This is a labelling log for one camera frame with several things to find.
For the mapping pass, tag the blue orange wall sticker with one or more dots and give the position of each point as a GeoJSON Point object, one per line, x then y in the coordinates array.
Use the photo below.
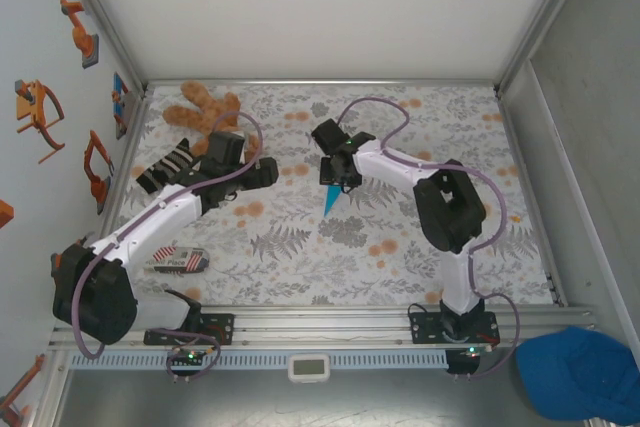
{"type": "Point", "coordinates": [120, 97]}

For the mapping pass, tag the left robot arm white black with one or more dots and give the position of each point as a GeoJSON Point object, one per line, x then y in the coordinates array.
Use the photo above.
{"type": "Point", "coordinates": [95, 297]}

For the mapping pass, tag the brown teddy bear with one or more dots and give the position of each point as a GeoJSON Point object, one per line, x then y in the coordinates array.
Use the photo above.
{"type": "Point", "coordinates": [195, 112]}

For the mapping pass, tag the orange block wall sticker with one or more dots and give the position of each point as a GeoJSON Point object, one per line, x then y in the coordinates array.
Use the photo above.
{"type": "Point", "coordinates": [5, 212]}

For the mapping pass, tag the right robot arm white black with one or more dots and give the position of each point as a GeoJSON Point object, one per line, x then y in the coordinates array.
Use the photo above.
{"type": "Point", "coordinates": [450, 207]}

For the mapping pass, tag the white digital timer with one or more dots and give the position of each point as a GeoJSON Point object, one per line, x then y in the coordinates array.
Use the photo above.
{"type": "Point", "coordinates": [309, 368]}

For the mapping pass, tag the aluminium back rail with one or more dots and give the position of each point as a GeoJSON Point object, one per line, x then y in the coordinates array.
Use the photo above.
{"type": "Point", "coordinates": [320, 82]}

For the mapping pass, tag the small LED circuit board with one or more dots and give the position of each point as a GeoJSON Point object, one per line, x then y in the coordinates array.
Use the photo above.
{"type": "Point", "coordinates": [192, 356]}
{"type": "Point", "coordinates": [472, 350]}

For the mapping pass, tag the american flag patterned sock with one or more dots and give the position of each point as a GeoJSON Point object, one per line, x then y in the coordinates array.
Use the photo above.
{"type": "Point", "coordinates": [185, 261]}

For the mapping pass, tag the floral fern print tablecloth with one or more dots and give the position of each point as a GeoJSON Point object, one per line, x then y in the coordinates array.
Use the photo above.
{"type": "Point", "coordinates": [350, 267]}

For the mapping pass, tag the orange gripper wall sticker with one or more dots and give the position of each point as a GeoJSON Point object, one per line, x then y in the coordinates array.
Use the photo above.
{"type": "Point", "coordinates": [30, 112]}

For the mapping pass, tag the aluminium side rail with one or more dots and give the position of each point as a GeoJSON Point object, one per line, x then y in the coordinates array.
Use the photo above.
{"type": "Point", "coordinates": [117, 187]}
{"type": "Point", "coordinates": [533, 197]}

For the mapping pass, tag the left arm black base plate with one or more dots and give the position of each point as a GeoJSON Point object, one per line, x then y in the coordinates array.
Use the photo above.
{"type": "Point", "coordinates": [225, 327]}

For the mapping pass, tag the cyan blue cloth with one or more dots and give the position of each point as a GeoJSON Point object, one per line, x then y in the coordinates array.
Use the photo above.
{"type": "Point", "coordinates": [331, 202]}

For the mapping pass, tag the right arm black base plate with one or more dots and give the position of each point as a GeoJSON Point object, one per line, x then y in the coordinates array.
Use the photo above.
{"type": "Point", "coordinates": [422, 329]}

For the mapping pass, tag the black white striped sock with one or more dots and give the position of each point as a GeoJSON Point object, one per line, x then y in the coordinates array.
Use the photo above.
{"type": "Point", "coordinates": [162, 167]}

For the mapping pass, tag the aluminium frame post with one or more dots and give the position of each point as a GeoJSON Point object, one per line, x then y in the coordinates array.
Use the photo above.
{"type": "Point", "coordinates": [537, 22]}
{"type": "Point", "coordinates": [107, 22]}

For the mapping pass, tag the aluminium front rail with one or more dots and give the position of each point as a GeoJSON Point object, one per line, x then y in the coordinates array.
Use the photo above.
{"type": "Point", "coordinates": [320, 327]}

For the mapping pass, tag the blue cap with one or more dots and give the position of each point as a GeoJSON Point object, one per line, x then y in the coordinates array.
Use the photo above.
{"type": "Point", "coordinates": [575, 377]}

